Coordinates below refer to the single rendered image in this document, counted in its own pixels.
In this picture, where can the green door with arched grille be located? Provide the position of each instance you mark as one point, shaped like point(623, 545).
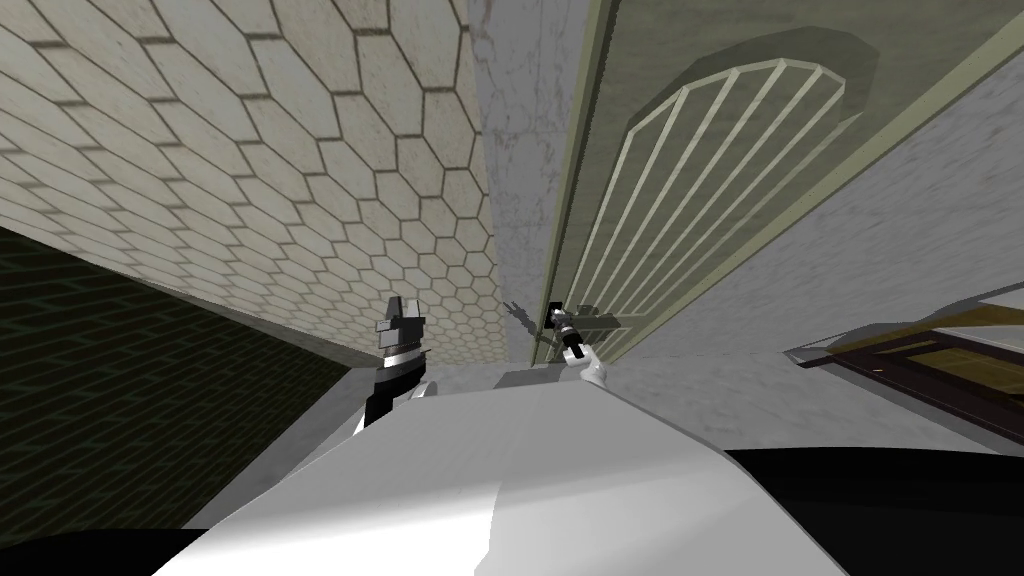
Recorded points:
point(720, 200)

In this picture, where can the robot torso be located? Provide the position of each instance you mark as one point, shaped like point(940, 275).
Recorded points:
point(496, 480)

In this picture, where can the dark brown framed window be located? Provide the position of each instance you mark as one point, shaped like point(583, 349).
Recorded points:
point(944, 368)

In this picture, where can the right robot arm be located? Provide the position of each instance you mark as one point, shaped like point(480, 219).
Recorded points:
point(880, 512)

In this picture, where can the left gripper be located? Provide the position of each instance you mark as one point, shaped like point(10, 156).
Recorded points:
point(400, 334)

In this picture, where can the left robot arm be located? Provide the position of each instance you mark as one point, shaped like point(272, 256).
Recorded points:
point(390, 388)

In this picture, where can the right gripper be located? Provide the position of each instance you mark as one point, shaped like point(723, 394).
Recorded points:
point(562, 322)

